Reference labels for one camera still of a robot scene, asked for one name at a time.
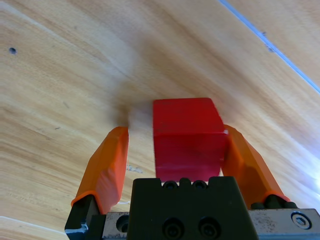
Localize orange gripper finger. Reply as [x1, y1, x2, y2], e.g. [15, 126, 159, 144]
[220, 124, 299, 211]
[64, 126, 130, 240]

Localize red wooden block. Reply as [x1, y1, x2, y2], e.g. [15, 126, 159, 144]
[152, 97, 230, 183]

